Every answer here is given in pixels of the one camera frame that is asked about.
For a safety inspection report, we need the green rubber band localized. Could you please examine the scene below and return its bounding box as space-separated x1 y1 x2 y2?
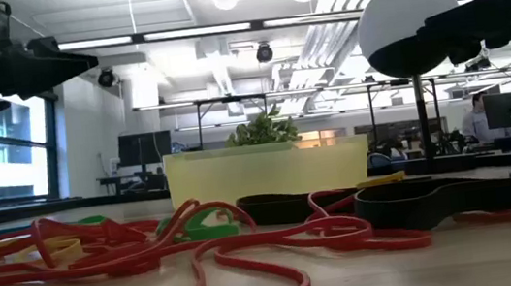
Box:
76 213 111 228
154 205 241 247

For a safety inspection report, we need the yellow rubber band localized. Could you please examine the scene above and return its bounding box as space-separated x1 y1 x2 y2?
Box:
8 235 85 271
356 170 408 190

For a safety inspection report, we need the black rubber band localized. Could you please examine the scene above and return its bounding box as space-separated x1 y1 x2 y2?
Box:
352 169 511 238

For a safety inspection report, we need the yellow translucent plastic bin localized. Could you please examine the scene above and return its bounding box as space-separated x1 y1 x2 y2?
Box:
161 129 374 212

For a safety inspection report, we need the long ceiling light strip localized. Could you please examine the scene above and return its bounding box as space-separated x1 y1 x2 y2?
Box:
143 19 252 44
262 7 363 30
57 33 135 53

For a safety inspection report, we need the black ceiling spotlight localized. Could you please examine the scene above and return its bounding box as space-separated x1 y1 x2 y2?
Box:
96 66 118 90
254 41 275 65

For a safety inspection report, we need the person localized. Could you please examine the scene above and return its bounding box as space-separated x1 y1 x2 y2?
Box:
457 90 505 146

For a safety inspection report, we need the small green artificial plant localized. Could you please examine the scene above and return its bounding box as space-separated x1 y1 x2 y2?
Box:
220 102 304 150

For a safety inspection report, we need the black window frame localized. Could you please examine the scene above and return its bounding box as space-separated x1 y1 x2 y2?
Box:
0 86 71 208

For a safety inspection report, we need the black metal rig frame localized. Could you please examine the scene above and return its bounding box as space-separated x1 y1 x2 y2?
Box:
364 72 446 149
132 90 274 159

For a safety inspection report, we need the black aluminium table frame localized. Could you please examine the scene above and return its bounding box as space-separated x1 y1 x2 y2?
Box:
0 143 511 235

